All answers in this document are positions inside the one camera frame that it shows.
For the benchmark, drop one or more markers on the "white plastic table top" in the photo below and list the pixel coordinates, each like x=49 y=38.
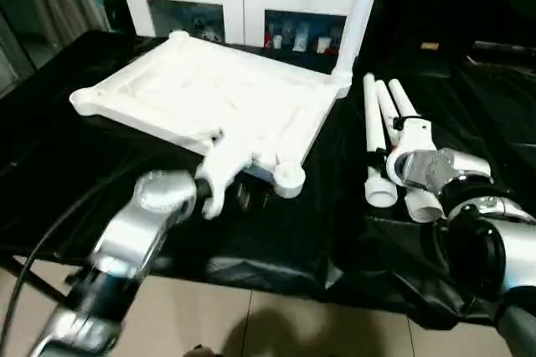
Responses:
x=218 y=97

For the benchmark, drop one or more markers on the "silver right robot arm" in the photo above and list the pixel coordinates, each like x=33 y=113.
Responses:
x=477 y=223

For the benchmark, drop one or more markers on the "small tan tag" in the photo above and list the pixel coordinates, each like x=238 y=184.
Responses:
x=430 y=45

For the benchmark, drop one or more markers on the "white plastic table leg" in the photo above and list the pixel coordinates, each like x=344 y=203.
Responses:
x=423 y=204
x=402 y=99
x=356 y=22
x=373 y=131

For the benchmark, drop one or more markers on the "black work mat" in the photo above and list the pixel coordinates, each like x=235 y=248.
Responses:
x=276 y=240

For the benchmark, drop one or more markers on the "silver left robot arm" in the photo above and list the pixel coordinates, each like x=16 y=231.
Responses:
x=126 y=248

